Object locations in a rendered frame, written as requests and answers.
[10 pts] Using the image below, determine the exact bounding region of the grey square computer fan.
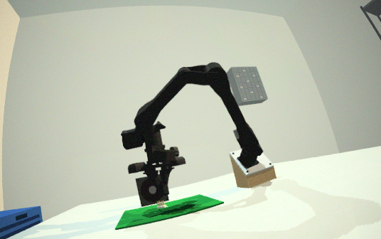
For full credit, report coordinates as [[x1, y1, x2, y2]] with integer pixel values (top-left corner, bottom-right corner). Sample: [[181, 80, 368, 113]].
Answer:
[[136, 176, 169, 207]]

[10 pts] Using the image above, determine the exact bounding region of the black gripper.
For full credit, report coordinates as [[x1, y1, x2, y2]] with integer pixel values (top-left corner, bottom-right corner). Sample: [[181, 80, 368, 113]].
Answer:
[[128, 142, 186, 192]]

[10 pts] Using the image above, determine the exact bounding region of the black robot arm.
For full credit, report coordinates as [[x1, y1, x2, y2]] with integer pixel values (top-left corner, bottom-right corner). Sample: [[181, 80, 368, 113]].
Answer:
[[121, 62, 263, 168]]

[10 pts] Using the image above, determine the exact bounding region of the green circuit board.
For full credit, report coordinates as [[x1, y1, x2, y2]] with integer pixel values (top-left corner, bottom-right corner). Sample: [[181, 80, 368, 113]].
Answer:
[[115, 194, 224, 230]]

